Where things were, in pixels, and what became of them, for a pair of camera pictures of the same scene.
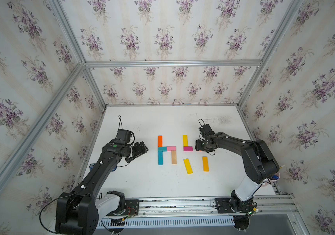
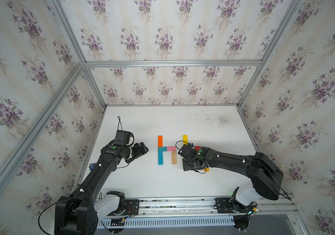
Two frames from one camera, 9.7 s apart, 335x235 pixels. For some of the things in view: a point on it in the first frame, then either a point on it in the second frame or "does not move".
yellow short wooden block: x=185 y=140 does not move
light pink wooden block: x=171 y=148 does not move
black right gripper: x=197 y=146 to x=185 y=167
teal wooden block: x=160 y=157 does not move
